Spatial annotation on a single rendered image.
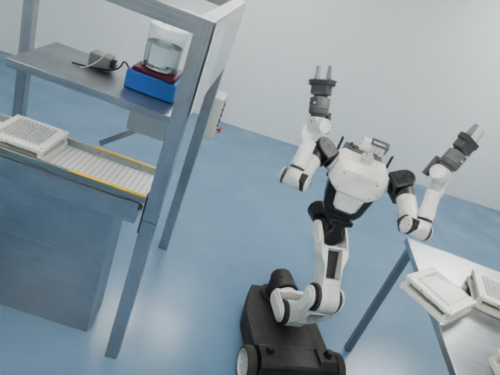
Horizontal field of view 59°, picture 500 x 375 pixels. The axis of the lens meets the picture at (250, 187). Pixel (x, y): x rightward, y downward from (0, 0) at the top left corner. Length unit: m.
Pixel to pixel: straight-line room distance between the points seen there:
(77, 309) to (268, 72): 3.87
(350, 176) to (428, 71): 3.96
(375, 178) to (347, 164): 0.14
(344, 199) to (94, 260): 1.23
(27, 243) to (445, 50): 5.01
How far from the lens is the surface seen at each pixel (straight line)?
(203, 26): 1.58
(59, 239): 2.25
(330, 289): 2.30
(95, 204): 2.01
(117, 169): 2.15
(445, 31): 5.93
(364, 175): 2.14
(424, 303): 2.14
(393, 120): 6.03
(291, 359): 2.54
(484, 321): 2.36
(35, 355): 2.47
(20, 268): 2.46
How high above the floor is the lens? 1.93
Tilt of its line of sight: 26 degrees down
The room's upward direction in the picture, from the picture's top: 22 degrees clockwise
